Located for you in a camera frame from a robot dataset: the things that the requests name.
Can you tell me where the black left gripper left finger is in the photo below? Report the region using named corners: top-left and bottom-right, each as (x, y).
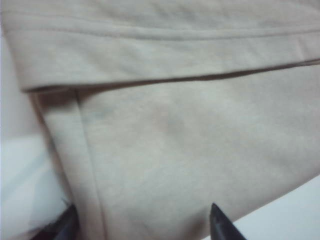
top-left (37, 203), bottom-right (81, 240)

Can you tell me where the beige T-shirt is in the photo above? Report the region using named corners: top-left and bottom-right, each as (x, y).
top-left (0, 0), bottom-right (320, 240)

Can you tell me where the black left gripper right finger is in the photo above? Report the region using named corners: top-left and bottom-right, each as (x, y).
top-left (208, 202), bottom-right (251, 240)

